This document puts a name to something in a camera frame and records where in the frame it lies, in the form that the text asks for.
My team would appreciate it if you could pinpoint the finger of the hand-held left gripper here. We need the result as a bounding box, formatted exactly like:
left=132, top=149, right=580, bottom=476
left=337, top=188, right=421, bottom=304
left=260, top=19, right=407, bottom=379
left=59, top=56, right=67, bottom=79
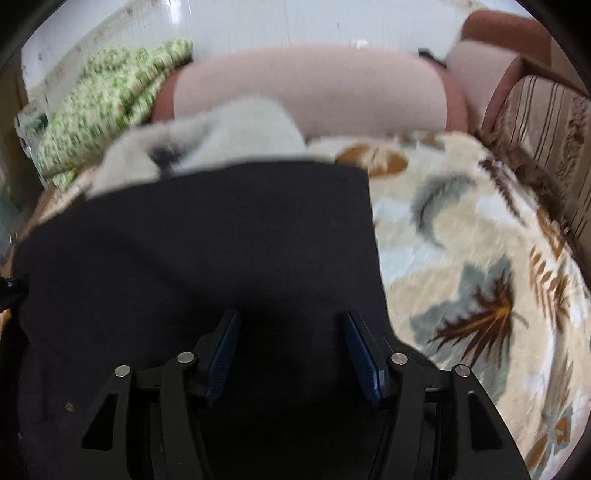
left=0, top=274, right=24, bottom=315

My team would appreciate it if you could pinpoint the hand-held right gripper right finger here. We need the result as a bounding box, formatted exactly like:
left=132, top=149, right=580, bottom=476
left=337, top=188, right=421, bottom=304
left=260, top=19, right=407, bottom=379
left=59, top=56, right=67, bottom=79
left=342, top=311, right=532, bottom=480

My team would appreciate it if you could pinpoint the black garment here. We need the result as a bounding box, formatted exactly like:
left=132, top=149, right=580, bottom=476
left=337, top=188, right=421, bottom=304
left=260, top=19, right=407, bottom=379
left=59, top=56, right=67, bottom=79
left=0, top=161, right=402, bottom=480

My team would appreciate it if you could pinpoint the brown pink corner sofa cushion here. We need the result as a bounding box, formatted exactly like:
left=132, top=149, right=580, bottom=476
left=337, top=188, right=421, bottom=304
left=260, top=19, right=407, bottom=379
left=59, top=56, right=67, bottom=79
left=443, top=9, right=555, bottom=125

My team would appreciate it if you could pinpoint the small black object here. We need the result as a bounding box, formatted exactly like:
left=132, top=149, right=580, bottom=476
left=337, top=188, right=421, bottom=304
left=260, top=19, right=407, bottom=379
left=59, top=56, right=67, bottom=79
left=418, top=47, right=446, bottom=68

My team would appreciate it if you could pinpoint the white fluffy cloth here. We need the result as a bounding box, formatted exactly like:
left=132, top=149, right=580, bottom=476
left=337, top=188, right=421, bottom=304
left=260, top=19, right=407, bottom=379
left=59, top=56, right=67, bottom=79
left=92, top=95, right=308, bottom=195

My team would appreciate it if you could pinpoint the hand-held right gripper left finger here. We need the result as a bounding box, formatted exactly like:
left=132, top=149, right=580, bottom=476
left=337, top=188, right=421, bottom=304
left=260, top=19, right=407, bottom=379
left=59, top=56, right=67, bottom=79
left=60, top=309, right=243, bottom=480

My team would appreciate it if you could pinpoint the green checkered blanket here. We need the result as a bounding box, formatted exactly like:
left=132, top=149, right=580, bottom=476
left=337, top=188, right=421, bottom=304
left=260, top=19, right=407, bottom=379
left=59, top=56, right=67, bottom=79
left=16, top=39, right=195, bottom=190

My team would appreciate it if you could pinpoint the striped floral sofa cushion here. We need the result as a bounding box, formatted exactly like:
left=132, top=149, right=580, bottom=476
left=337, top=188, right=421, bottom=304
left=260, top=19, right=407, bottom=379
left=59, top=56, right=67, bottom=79
left=480, top=74, right=591, bottom=250

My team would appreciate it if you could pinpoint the pink sofa backrest cushion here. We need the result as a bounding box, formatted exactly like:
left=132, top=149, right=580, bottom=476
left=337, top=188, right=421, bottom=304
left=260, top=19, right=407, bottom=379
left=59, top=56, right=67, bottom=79
left=152, top=44, right=469, bottom=144

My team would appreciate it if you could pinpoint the leaf printed plush blanket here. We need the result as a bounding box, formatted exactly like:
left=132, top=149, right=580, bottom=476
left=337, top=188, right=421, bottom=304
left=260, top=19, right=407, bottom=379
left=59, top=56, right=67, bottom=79
left=28, top=131, right=591, bottom=480

